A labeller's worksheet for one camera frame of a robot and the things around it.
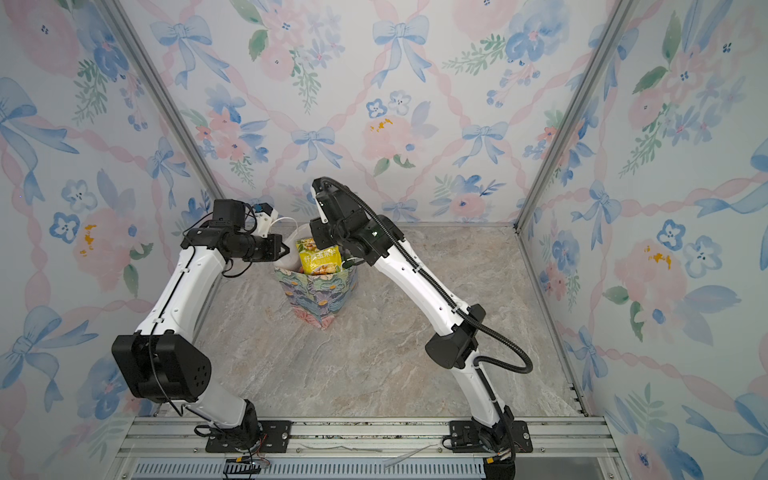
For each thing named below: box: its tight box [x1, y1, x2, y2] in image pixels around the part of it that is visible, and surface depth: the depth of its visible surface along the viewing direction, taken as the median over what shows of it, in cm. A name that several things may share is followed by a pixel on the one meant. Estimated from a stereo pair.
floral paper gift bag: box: [274, 223, 359, 329], surface depth 82 cm
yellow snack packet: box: [296, 238, 342, 275], surface depth 81 cm
